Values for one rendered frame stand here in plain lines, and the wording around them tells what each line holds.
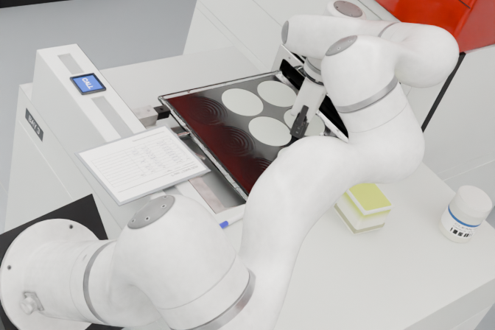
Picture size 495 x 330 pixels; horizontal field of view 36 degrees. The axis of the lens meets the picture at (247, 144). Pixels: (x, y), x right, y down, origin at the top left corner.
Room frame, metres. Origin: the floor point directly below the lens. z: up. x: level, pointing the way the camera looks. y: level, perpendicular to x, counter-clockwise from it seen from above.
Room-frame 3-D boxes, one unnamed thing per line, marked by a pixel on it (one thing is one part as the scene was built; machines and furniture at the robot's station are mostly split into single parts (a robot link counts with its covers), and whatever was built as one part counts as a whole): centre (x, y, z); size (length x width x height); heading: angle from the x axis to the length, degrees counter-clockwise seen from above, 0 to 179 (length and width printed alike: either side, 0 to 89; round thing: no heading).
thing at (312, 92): (1.39, -0.10, 1.03); 0.10 x 0.07 x 0.11; 171
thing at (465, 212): (1.18, -0.45, 1.01); 0.07 x 0.07 x 0.10
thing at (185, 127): (1.24, 0.08, 0.90); 0.38 x 0.01 x 0.01; 49
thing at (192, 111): (1.38, -0.04, 0.90); 0.34 x 0.34 x 0.01; 49
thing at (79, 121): (1.14, 0.25, 0.89); 0.55 x 0.09 x 0.14; 49
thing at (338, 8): (1.39, -0.09, 1.17); 0.09 x 0.08 x 0.13; 115
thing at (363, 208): (1.11, -0.25, 1.00); 0.07 x 0.07 x 0.07; 41
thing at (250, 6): (1.67, -0.04, 1.02); 0.81 x 0.03 x 0.40; 49
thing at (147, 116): (1.27, 0.24, 0.89); 0.08 x 0.03 x 0.03; 139
